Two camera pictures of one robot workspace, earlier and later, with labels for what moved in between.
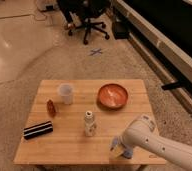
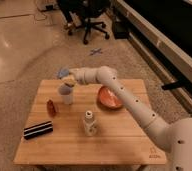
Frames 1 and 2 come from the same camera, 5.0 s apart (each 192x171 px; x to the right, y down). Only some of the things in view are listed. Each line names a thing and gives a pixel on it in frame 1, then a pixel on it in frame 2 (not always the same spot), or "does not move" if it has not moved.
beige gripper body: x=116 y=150 -> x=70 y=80
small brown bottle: x=51 y=109 does not move
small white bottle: x=89 y=122 does not move
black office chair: x=88 y=10 does not move
